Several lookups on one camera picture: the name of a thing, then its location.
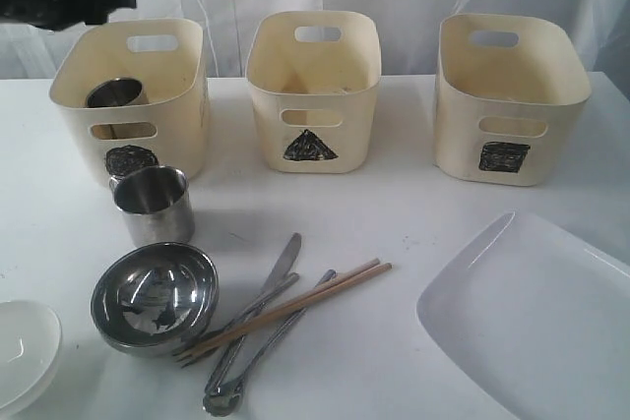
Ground shiny steel mug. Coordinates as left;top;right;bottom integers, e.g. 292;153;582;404
86;77;151;139

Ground cream bin with square mark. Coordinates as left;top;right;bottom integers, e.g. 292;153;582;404
433;14;592;187

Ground lower wooden chopstick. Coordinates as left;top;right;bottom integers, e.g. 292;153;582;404
186;263;393;358

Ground steel table knife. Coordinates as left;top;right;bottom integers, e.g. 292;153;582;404
204;233;302;397

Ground white ceramic bowl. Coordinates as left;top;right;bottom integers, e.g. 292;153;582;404
1;300;63;419

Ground white rectangular plate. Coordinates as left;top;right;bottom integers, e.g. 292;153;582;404
416;211;629;419

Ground cream bin with triangle mark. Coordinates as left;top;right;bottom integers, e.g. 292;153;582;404
246;11;381;173

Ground matte steel mug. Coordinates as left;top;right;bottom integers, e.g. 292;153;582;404
109;165;195;247

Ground stainless steel bowl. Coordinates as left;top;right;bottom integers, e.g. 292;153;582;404
91;242;220;357

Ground steel spoon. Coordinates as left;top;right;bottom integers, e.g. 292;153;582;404
202;269;338;417

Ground cream bin with circle mark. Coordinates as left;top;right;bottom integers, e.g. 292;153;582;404
49;19;210;186

